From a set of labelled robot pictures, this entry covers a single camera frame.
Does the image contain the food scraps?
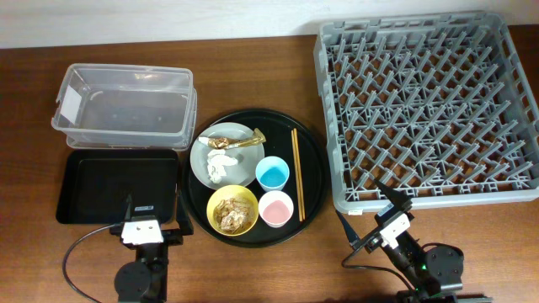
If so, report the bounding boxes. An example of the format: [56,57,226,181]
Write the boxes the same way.
[214,198,253,235]

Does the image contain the grey plate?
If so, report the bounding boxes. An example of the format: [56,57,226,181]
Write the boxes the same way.
[189,122,265,189]

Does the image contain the blue cup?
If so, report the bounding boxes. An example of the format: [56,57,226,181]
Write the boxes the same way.
[255,156,290,192]

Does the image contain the grey dishwasher rack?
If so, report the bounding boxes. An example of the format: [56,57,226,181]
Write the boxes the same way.
[313,12,538,215]

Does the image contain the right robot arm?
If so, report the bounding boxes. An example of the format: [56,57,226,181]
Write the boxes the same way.
[337,180,494,302]

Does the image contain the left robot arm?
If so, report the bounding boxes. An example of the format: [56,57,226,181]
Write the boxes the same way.
[114,196,194,303]

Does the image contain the round black tray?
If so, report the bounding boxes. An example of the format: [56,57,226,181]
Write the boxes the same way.
[179,109,330,248]

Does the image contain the white tissue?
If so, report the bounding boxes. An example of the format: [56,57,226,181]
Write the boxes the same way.
[206,150,238,183]

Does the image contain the clear plastic bin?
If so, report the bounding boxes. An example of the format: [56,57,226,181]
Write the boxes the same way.
[51,63,197,151]

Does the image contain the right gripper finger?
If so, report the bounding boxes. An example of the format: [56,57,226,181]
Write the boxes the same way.
[336,210,360,248]
[374,179,413,212]

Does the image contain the black rectangular tray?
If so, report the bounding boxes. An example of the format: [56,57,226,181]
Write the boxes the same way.
[56,149,179,225]

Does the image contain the yellow bowl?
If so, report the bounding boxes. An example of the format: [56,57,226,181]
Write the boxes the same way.
[206,185,259,237]

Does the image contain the pink cup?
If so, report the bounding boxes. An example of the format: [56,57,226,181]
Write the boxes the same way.
[259,190,294,228]

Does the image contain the gold snack wrapper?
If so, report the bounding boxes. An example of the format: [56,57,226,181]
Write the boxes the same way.
[206,128,266,150]

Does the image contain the left wooden chopstick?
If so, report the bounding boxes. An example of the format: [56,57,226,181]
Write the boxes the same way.
[291,129,303,222]

